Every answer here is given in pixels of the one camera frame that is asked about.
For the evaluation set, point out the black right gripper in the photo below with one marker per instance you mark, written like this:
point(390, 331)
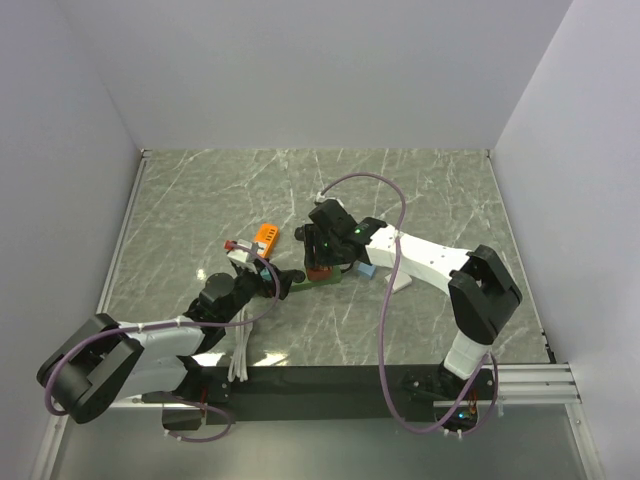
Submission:
point(313, 238)

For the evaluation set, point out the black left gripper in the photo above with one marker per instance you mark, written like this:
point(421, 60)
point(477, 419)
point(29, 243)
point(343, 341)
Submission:
point(266, 288)

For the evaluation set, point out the green power strip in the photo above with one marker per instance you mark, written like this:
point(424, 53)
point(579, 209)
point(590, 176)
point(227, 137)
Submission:
point(306, 285)

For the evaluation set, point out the red cube socket adapter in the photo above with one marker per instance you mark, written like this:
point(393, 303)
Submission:
point(319, 275)

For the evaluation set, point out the orange power strip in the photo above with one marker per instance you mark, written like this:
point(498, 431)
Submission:
point(266, 238)

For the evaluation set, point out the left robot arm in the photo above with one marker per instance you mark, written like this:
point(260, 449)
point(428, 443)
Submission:
point(146, 359)

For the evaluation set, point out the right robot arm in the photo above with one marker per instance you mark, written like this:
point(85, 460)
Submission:
point(483, 294)

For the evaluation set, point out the light blue charger plug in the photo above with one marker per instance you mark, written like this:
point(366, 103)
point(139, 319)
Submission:
point(366, 270)

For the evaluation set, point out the white charger plug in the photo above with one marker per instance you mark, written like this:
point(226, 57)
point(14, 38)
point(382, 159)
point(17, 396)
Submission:
point(401, 281)

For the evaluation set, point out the black base beam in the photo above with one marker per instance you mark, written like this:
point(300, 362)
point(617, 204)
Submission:
point(323, 392)

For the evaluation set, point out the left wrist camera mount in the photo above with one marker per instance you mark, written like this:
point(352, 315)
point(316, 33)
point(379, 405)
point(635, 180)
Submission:
point(243, 253)

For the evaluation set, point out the aluminium frame rail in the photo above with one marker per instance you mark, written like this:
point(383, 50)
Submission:
point(537, 384)

